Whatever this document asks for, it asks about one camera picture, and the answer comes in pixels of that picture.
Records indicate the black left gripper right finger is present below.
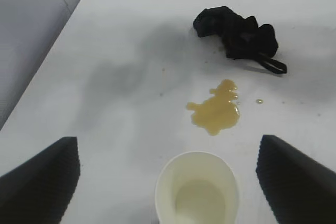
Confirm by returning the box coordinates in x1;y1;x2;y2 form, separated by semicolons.
255;134;336;224

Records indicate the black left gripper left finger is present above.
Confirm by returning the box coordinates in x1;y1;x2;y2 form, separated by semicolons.
0;136;81;224

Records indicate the white paper cup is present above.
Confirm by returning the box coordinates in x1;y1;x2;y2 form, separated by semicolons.
154;151;240;224

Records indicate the black cloth rag with strap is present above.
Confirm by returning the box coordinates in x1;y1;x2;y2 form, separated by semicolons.
193;5;288;75

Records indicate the yellow liquid spill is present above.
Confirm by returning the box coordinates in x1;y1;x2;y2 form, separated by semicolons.
185;79;241;137

